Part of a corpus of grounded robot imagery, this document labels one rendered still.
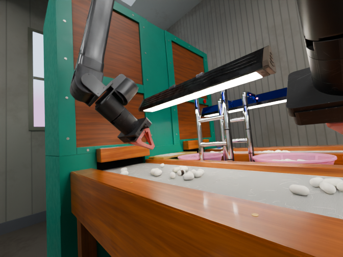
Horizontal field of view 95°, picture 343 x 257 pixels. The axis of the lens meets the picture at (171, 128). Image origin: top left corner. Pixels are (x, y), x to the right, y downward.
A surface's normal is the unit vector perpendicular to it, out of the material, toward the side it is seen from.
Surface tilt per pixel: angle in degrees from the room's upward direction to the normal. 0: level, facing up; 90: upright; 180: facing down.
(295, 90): 49
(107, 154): 90
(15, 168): 90
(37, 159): 90
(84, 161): 90
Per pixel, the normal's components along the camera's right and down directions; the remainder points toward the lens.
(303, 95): -0.59, -0.65
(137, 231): -0.72, 0.00
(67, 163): 0.69, -0.11
